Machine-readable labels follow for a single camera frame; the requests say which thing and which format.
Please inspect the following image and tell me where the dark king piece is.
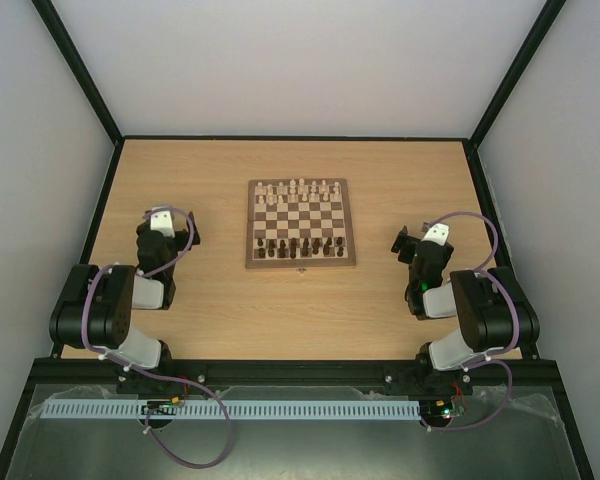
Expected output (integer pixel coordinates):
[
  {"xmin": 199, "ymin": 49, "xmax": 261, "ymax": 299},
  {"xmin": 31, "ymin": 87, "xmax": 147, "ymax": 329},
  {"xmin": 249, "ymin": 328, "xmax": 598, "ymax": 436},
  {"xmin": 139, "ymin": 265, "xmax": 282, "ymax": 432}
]
[{"xmin": 289, "ymin": 238, "xmax": 298, "ymax": 259}]

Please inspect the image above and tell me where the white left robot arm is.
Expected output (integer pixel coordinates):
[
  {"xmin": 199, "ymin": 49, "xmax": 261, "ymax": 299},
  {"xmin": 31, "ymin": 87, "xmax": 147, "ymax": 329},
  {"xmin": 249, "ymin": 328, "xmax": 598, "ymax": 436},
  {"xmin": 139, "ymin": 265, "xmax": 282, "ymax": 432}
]
[{"xmin": 49, "ymin": 206, "xmax": 200, "ymax": 371}]

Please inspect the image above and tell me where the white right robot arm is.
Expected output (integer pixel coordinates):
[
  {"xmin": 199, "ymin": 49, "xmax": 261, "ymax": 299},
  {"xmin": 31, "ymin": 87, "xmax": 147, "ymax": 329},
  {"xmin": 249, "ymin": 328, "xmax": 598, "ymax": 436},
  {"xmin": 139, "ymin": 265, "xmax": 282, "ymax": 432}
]
[{"xmin": 391, "ymin": 223, "xmax": 540, "ymax": 392}]

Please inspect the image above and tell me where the wooden chess board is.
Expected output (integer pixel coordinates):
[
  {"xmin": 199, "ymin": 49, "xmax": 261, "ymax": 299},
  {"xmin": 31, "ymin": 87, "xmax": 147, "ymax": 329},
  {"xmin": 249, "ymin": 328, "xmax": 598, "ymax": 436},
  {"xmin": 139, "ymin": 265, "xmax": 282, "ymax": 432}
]
[{"xmin": 245, "ymin": 177, "xmax": 357, "ymax": 270}]

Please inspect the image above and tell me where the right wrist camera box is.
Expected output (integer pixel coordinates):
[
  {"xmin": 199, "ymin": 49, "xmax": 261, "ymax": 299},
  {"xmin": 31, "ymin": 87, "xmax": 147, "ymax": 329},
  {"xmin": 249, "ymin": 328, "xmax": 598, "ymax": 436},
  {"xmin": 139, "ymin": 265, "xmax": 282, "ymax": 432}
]
[{"xmin": 422, "ymin": 223, "xmax": 450, "ymax": 247}]

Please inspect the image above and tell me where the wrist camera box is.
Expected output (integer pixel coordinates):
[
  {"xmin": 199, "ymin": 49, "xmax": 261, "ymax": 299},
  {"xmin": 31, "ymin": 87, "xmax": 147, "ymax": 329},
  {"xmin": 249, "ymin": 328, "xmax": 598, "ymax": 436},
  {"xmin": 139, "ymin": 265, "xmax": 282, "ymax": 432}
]
[
  {"xmin": 422, "ymin": 223, "xmax": 450, "ymax": 247},
  {"xmin": 143, "ymin": 206, "xmax": 175, "ymax": 238}
]

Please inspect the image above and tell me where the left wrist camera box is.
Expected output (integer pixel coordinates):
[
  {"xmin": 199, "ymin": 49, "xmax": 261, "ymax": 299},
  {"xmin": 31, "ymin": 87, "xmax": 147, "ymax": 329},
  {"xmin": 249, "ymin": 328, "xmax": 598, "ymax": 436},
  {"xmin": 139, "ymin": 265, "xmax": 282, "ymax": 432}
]
[{"xmin": 143, "ymin": 206, "xmax": 175, "ymax": 238}]

